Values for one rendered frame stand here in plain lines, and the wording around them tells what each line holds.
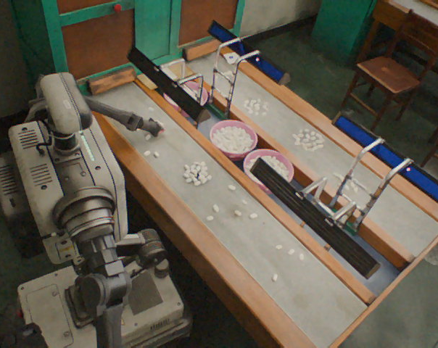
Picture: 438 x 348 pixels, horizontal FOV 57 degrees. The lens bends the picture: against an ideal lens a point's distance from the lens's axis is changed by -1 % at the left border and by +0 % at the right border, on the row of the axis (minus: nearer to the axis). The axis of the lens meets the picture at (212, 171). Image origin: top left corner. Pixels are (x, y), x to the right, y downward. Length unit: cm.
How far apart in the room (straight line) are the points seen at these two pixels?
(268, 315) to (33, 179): 103
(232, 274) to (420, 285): 163
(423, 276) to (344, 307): 134
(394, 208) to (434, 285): 97
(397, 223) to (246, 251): 80
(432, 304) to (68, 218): 246
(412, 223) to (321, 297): 69
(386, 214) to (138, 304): 130
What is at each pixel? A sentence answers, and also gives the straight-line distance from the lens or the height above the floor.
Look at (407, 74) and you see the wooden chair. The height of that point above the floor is 46.
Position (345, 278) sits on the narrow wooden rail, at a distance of 189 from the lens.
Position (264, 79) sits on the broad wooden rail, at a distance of 274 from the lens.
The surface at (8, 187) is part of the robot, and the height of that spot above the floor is 139.
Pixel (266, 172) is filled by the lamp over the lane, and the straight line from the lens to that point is 167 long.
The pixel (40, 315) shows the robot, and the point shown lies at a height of 47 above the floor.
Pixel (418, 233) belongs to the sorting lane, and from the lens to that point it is 225.
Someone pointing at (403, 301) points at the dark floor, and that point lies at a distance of 294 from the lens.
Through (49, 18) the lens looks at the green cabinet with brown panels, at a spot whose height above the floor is 127.
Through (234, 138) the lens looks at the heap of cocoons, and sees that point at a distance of 228.
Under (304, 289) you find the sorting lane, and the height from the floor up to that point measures 74.
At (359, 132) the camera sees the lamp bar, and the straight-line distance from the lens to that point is 203.
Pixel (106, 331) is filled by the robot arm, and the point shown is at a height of 126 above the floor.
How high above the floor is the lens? 229
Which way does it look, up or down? 48 degrees down
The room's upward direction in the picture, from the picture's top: 10 degrees clockwise
